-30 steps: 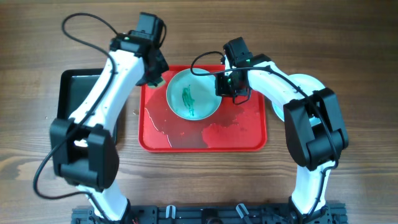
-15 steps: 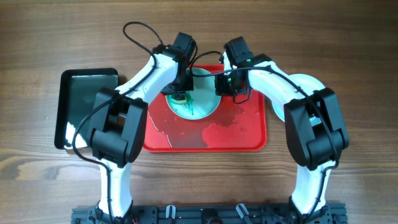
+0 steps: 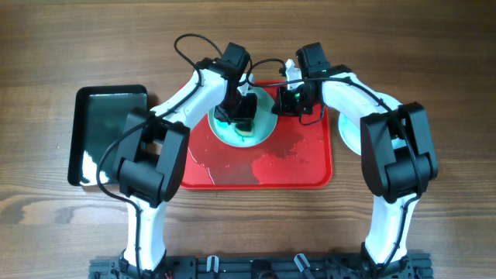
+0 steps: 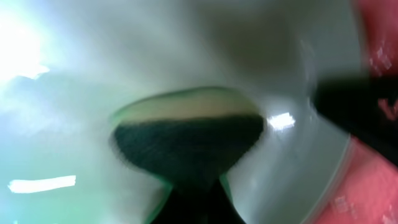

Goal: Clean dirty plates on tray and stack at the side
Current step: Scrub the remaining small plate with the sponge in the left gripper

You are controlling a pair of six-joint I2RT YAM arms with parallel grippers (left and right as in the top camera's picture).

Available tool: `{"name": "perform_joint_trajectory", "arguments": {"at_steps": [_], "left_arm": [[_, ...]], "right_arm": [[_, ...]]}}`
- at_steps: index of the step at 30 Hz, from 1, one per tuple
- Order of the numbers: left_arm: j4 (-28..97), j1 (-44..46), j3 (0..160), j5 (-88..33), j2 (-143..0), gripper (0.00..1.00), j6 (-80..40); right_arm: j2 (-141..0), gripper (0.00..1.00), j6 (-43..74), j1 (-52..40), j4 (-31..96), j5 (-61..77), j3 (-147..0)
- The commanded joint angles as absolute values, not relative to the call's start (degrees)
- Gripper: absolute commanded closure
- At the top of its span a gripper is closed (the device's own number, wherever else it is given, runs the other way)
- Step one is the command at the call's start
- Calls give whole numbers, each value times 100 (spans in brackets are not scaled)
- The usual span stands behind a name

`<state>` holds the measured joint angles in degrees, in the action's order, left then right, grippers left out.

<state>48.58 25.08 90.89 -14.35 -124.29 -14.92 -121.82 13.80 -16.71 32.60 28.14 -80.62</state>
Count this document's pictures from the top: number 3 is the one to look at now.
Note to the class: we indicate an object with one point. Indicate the red plastic tray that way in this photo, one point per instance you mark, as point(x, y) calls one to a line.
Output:
point(295, 156)

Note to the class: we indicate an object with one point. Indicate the black rectangular tray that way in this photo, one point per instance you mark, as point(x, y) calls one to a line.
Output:
point(100, 114)

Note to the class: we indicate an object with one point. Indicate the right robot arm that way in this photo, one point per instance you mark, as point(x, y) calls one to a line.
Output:
point(398, 159)

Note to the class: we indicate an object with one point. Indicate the green yellow sponge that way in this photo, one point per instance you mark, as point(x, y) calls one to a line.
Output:
point(245, 129)

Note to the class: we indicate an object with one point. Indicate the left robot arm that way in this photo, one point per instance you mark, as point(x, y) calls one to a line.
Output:
point(152, 151)

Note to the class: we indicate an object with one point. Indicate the light blue plate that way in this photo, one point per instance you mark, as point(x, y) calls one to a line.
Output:
point(261, 127)

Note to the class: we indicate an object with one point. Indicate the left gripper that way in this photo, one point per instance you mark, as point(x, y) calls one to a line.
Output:
point(249, 113)

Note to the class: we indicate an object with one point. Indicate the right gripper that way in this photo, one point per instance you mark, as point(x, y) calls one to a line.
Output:
point(284, 106)

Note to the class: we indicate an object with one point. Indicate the white plate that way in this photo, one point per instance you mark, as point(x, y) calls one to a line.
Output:
point(350, 133)

